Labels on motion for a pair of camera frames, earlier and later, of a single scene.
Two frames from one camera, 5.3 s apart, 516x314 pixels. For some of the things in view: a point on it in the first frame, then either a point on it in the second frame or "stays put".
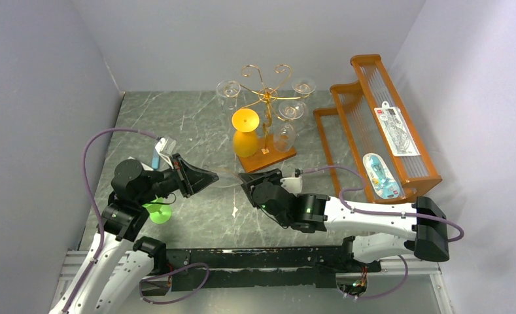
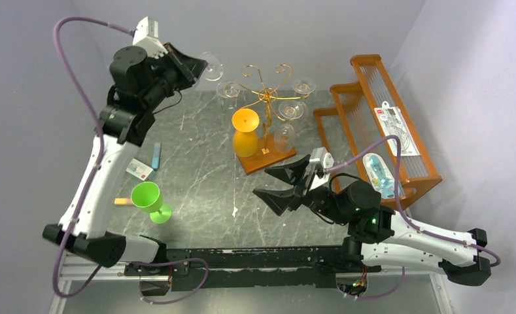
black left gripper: (190, 178) -> (193, 67)
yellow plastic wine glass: (245, 122) stays put
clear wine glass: (227, 177) -> (214, 69)
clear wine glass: (302, 87) stays put
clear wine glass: (228, 91) stays put
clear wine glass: (285, 132) stays put
